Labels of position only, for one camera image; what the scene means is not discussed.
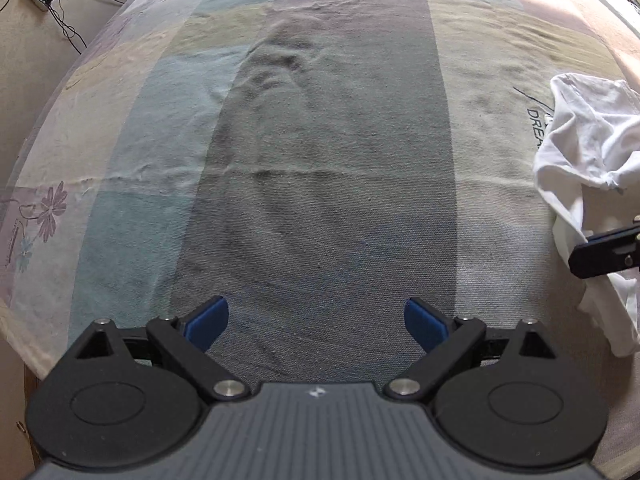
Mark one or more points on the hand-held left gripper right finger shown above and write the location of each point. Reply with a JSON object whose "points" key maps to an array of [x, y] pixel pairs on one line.
{"points": [[422, 325]]}

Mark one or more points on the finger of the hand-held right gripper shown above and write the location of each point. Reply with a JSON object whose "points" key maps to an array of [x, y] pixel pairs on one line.
{"points": [[600, 255]]}

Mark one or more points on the white lettered t-shirt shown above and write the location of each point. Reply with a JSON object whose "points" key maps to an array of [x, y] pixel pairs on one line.
{"points": [[580, 150]]}

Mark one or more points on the patchwork floral bedsheet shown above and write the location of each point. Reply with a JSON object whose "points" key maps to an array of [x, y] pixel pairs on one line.
{"points": [[325, 160]]}

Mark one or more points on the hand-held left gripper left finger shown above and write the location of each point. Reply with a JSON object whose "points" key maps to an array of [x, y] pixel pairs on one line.
{"points": [[207, 322]]}

